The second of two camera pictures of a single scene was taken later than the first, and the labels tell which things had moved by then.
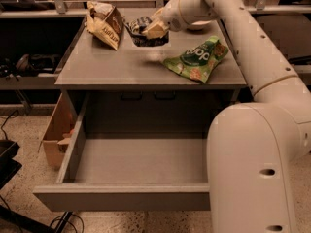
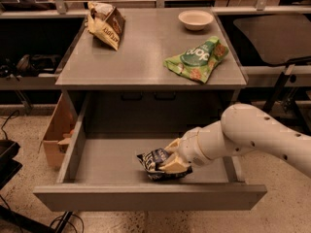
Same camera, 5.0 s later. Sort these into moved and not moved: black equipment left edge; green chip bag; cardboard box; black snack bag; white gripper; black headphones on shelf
Moved: black snack bag; white gripper
Not moved: black equipment left edge; black headphones on shelf; cardboard box; green chip bag
